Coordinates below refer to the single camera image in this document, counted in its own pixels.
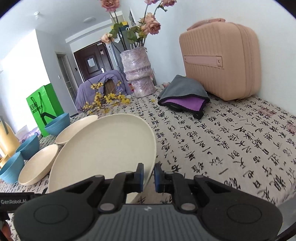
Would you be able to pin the cream plate near left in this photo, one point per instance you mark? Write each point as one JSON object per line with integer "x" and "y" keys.
{"x": 38, "y": 165}

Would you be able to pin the yellow thermos jug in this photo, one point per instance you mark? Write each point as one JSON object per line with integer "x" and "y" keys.
{"x": 9, "y": 142}

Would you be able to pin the cream plate far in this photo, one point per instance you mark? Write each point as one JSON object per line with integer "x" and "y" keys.
{"x": 73, "y": 129}

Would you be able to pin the grey purple folded cloth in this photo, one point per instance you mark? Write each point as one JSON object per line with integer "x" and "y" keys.
{"x": 184, "y": 94}

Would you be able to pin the purple jacket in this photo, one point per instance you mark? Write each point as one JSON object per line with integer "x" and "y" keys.
{"x": 86, "y": 94}

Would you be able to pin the yellow flower branch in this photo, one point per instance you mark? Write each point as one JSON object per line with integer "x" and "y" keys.
{"x": 102, "y": 101}

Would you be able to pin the pink wrapped vase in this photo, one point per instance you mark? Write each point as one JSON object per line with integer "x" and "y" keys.
{"x": 138, "y": 71}

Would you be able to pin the dark brown door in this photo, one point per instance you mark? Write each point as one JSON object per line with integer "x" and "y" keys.
{"x": 93, "y": 60}

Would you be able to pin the blue bowl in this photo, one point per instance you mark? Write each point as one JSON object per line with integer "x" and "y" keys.
{"x": 29, "y": 147}
{"x": 58, "y": 124}
{"x": 12, "y": 168}

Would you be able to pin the pink ribbed suitcase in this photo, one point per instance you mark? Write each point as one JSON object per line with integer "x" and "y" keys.
{"x": 224, "y": 57}

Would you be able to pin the large cream plate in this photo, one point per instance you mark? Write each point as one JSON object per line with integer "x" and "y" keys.
{"x": 110, "y": 145}

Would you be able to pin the green paper bag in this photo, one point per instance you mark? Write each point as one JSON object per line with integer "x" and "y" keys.
{"x": 44, "y": 106}

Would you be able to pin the purple tissue pack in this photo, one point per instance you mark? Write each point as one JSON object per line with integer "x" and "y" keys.
{"x": 25, "y": 136}

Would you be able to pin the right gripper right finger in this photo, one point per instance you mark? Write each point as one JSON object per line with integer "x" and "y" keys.
{"x": 178, "y": 187}

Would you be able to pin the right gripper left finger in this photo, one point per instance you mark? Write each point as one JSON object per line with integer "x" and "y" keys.
{"x": 121, "y": 185}

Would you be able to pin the calligraphy print tablecloth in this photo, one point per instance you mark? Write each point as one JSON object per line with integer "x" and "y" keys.
{"x": 246, "y": 144}

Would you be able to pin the dried pink roses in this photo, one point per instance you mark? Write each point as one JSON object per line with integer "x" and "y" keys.
{"x": 136, "y": 34}

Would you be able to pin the wooden chair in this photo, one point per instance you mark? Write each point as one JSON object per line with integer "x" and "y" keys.
{"x": 110, "y": 86}

